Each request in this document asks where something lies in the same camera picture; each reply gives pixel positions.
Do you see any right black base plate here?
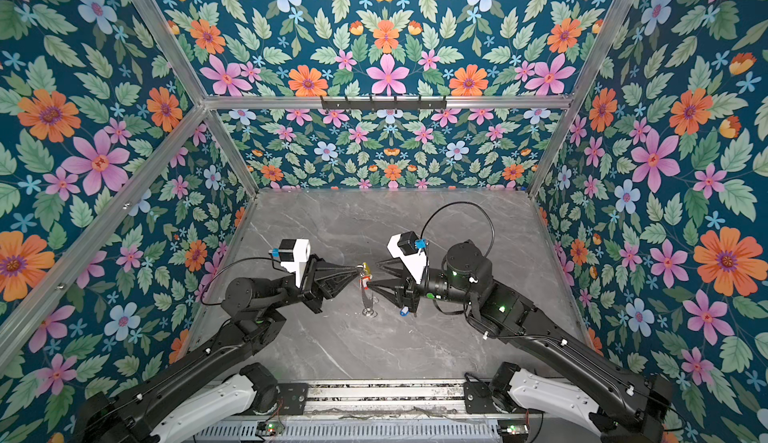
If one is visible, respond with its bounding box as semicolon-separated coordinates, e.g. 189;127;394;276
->
463;378;520;414

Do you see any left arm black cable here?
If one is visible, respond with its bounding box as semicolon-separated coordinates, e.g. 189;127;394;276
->
199;255;283;307

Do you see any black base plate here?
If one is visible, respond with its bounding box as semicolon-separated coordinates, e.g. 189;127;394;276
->
463;378;520;414
250;383;309;416

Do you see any large keyring with yellow sleeve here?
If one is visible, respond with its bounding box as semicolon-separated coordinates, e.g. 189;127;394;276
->
358;262;377;318

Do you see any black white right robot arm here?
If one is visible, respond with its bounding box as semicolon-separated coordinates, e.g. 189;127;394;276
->
368;235;674;442

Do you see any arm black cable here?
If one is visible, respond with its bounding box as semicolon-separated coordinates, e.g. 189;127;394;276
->
419;201;497;258
199;255;283;307

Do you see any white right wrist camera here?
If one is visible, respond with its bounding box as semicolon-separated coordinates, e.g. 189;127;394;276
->
387;231;429;285

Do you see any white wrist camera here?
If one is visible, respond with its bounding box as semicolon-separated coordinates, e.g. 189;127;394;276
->
277;238;311;289
387;231;429;285

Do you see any black hook rail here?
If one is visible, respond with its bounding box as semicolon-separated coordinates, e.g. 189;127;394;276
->
320;96;448;111

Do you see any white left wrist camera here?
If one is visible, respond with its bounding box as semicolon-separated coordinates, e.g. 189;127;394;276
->
277;238;311;289

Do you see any white vented cable duct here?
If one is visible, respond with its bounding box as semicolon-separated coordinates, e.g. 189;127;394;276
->
188;419;502;442

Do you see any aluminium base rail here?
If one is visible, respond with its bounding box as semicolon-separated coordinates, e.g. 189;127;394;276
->
140;378;631;421

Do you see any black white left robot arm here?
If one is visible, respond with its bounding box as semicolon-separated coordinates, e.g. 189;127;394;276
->
72;256;361;442

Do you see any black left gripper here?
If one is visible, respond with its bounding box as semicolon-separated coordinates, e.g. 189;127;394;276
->
265;254;357;318

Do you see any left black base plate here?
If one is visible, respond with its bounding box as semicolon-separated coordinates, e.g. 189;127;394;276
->
250;383;309;416

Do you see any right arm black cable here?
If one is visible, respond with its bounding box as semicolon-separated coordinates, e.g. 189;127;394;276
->
419;201;497;258

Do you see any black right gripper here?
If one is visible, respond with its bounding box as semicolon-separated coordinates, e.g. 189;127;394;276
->
369;255;481;315

